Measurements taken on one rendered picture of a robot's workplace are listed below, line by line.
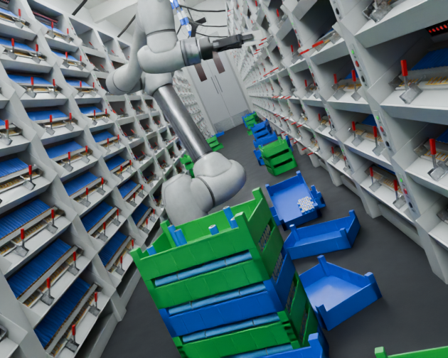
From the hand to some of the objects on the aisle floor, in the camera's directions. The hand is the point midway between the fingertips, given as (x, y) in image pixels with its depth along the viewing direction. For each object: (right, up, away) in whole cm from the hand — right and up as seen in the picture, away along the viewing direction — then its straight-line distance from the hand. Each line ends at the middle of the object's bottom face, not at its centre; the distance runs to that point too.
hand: (258, 37), depth 157 cm
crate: (+22, -87, -8) cm, 90 cm away
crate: (+30, -75, +39) cm, 90 cm away
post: (+61, -60, +45) cm, 97 cm away
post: (+60, -73, -24) cm, 97 cm away
